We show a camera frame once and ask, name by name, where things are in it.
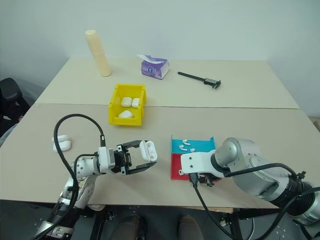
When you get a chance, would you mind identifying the black chair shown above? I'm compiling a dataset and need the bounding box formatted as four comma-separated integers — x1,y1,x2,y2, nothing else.
0,77,39,140

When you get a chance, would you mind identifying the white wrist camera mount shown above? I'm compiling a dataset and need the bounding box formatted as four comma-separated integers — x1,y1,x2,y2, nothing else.
179,149,217,176
96,146,113,174

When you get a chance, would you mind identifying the tall cream cylinder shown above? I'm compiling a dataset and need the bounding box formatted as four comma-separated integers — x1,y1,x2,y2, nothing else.
84,29,112,77

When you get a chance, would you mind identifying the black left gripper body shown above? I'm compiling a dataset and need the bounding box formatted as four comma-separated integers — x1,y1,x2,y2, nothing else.
111,143,133,176

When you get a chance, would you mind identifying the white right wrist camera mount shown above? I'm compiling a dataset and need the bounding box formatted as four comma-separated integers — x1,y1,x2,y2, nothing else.
179,149,217,176

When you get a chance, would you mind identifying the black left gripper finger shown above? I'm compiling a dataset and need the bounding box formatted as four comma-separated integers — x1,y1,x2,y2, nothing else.
123,140,144,154
125,160,159,176

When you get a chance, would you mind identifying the blue plastic tray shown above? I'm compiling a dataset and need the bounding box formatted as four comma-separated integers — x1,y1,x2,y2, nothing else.
170,134,217,155

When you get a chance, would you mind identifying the purple tissue pack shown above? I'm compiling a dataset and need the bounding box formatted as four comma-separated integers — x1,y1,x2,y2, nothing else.
136,53,171,81

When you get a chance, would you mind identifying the red plastic tray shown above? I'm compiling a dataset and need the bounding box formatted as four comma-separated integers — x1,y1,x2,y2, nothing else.
170,152,201,181

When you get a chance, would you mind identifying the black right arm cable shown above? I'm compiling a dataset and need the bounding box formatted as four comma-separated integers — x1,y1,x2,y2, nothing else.
188,162,320,240

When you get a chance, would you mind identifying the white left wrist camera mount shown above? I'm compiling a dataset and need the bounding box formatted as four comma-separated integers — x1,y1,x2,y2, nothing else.
96,146,113,174

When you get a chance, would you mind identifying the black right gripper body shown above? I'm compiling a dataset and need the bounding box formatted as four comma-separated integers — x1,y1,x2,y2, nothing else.
197,173,224,188

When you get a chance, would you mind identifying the black caliper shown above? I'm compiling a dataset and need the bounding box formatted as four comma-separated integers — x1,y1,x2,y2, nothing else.
177,71,223,90

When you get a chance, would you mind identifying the yellow plastic bin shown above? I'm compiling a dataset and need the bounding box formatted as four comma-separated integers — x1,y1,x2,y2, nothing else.
107,83,149,128

